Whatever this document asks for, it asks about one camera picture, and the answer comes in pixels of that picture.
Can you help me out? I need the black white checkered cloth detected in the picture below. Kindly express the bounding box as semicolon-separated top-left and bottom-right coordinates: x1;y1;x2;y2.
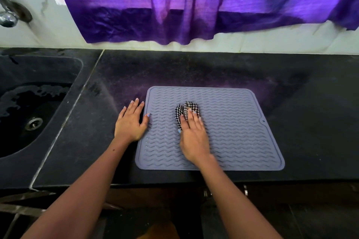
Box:
175;101;200;131

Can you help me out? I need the black stone sink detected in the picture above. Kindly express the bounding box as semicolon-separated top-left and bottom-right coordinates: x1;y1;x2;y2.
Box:
0;54;84;159

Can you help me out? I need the person's right hand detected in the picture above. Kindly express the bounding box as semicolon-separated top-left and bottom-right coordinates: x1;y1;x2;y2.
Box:
177;108;216;168

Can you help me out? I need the metal sink drain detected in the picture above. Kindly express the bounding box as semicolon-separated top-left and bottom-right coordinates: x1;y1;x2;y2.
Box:
25;117;44;131

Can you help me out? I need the purple curtain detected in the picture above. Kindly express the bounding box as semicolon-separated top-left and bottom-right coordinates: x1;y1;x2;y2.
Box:
50;0;359;46

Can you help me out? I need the person's left hand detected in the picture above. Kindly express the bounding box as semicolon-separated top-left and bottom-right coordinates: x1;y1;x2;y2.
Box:
114;98;151;145

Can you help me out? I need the chrome wall faucet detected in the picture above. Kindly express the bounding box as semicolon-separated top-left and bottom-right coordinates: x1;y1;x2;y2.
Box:
0;0;33;28

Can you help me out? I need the dark wooden cabinet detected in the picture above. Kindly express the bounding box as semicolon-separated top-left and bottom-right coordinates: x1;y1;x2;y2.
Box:
104;181;359;239

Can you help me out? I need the grey ribbed silicone mat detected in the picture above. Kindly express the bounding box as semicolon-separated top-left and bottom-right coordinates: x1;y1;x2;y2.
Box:
135;86;286;171

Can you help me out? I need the person's left forearm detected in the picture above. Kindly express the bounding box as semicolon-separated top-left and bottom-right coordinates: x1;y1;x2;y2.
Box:
20;137;132;239

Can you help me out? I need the person's right forearm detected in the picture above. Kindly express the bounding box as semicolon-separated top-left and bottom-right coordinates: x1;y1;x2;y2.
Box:
195;154;284;239

